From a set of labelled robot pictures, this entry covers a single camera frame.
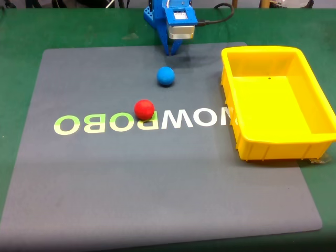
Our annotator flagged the grey mat with lettering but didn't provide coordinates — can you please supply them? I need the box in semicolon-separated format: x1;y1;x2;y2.
0;41;323;250

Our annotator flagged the clear tape piece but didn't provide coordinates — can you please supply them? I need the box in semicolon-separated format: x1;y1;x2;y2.
309;153;332;165

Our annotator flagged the black camera cable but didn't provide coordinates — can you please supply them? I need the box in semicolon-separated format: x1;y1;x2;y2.
196;3;235;27

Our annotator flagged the silver camera in blue mount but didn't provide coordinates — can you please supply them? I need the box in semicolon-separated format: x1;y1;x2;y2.
163;6;198;40

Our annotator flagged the red ball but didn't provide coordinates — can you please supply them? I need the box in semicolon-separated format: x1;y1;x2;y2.
134;99;155;121

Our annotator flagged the blue ball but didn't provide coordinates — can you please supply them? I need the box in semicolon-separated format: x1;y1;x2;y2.
156;66;176;88

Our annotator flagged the yellow plastic bin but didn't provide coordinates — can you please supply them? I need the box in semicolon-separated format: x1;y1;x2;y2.
220;46;336;162

